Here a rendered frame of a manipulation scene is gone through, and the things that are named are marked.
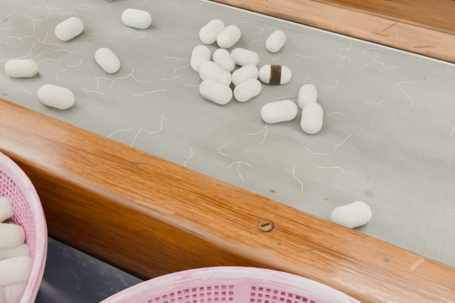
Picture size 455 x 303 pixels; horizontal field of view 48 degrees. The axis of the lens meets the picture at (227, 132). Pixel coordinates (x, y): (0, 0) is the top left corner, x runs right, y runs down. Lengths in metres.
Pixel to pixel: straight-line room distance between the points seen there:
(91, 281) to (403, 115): 0.32
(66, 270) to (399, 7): 0.48
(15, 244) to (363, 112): 0.33
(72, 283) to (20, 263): 0.08
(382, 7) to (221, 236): 0.40
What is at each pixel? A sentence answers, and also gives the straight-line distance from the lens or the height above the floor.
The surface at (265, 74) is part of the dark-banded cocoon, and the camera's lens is 0.52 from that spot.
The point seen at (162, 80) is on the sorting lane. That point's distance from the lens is 0.53.
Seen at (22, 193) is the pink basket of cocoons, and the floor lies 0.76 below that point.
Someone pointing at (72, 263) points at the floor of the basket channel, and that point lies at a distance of 0.46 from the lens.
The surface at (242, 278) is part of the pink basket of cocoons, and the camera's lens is 0.33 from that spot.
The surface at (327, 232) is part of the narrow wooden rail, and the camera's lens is 0.36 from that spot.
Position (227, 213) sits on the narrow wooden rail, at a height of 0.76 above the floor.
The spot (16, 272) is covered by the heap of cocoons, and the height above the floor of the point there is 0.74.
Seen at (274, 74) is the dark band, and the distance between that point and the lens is 0.51.
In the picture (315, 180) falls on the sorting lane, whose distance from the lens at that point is 0.43.
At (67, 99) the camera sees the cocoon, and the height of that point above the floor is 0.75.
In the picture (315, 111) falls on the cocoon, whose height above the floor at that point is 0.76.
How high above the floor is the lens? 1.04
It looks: 41 degrees down
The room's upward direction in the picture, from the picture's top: 3 degrees clockwise
